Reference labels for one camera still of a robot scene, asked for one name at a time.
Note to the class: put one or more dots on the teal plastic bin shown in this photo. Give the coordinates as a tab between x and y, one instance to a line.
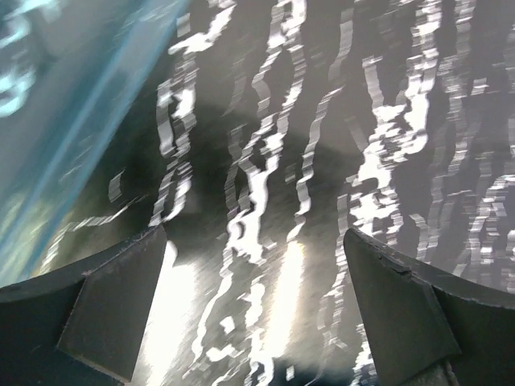
70	70

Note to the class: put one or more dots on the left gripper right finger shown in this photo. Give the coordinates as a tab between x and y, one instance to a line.
426	326

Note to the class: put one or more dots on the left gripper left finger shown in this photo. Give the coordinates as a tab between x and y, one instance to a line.
82	324

